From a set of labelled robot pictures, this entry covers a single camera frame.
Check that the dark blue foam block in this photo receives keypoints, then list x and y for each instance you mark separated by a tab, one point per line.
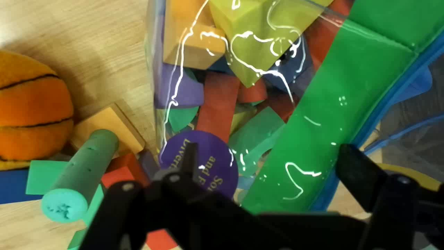
289	69

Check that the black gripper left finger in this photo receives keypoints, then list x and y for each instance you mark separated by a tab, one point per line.
153	212

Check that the clear toy bag green band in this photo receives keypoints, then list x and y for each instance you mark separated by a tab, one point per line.
351	101

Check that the teal foam cylinder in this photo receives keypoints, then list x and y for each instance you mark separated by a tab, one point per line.
83	175

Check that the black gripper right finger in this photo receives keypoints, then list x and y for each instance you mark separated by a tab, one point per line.
397	212

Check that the yellow-green foam block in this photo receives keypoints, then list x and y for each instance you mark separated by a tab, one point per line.
258	36

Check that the orange plush basketball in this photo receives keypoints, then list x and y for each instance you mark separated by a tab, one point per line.
32	111

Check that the large red foam block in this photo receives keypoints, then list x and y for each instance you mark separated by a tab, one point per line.
122	171

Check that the purple foam block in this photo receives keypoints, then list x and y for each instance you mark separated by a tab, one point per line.
178	87
147	161

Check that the orange foam block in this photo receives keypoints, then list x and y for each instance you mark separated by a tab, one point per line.
189	42
111	125

